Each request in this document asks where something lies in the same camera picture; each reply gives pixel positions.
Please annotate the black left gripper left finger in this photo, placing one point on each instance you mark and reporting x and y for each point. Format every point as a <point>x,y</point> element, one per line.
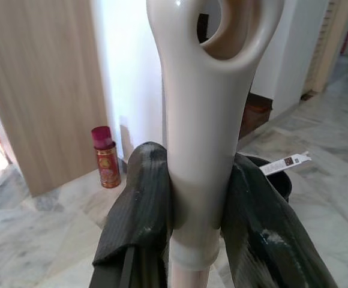
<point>138,210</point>

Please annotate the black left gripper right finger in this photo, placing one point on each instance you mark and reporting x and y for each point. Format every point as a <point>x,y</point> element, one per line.
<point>258,234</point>

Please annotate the long white carton box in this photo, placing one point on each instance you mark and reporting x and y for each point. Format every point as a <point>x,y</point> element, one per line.
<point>285,163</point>

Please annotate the black round bucket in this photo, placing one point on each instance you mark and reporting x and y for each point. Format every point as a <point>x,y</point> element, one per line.
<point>280,189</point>

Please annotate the red spray can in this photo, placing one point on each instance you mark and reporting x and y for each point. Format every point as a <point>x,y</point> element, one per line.
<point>107,162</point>

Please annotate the light wooden door panel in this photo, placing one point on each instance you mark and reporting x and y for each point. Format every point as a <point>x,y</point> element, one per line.
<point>39,90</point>

